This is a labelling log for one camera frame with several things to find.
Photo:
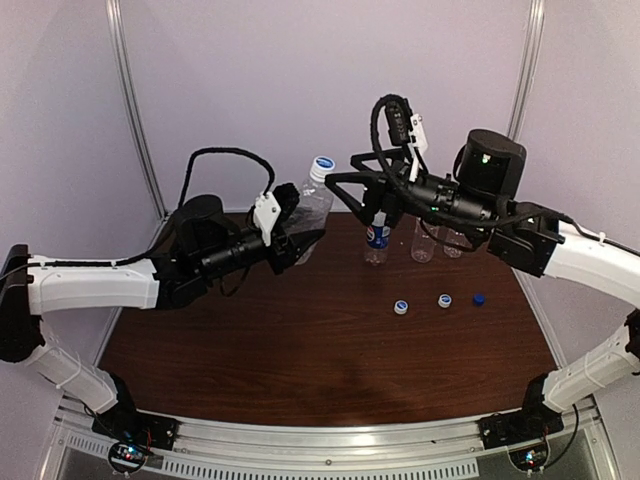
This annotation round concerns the blue bottle cap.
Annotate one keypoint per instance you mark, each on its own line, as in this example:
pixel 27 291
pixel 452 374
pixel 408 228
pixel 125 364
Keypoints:
pixel 479 299

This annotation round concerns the white Pepsi bottle cap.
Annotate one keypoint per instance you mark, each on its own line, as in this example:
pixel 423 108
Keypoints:
pixel 401 307

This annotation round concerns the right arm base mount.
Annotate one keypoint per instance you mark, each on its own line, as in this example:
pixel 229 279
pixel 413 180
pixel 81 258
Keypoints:
pixel 524 434

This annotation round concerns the right aluminium frame post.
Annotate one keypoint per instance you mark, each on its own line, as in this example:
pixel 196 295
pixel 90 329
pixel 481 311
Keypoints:
pixel 517 59

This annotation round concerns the left aluminium frame post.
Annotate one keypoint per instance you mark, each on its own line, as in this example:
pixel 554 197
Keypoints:
pixel 132 110

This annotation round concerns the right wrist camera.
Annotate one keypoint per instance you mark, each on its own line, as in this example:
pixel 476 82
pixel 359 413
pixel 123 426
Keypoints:
pixel 405 129

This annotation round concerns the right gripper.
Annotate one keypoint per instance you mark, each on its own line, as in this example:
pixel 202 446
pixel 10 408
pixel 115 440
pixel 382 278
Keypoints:
pixel 382 188

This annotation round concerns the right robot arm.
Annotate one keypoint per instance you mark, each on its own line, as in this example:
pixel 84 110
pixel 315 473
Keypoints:
pixel 478 200

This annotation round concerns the aluminium frame post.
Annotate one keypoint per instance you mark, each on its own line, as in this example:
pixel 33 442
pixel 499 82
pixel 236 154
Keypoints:
pixel 517 59
pixel 132 110

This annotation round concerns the white Pocari Sweat cap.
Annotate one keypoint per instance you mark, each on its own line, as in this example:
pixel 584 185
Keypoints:
pixel 444 301

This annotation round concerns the blue label plastic bottle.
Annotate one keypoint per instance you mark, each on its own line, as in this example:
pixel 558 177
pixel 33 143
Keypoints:
pixel 456 244

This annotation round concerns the front aluminium rail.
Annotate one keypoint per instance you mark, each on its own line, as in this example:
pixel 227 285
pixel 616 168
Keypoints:
pixel 449 449

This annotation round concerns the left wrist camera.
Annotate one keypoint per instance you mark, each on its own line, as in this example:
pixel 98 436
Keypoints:
pixel 271 208

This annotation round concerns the Pepsi label plastic bottle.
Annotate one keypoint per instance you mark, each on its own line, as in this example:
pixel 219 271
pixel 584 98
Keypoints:
pixel 377 240

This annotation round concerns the clear plastic bottle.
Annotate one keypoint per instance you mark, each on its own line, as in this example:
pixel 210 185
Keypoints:
pixel 313 208

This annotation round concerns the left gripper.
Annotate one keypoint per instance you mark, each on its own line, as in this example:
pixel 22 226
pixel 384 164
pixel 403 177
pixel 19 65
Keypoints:
pixel 280 250

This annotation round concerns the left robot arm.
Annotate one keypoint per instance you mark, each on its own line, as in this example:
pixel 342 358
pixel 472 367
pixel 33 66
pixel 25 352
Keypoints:
pixel 206 247

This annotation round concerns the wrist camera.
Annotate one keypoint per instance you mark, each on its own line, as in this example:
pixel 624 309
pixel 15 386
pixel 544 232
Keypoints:
pixel 405 129
pixel 271 208

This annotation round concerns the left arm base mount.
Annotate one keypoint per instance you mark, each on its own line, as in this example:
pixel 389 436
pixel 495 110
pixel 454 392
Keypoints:
pixel 137 435

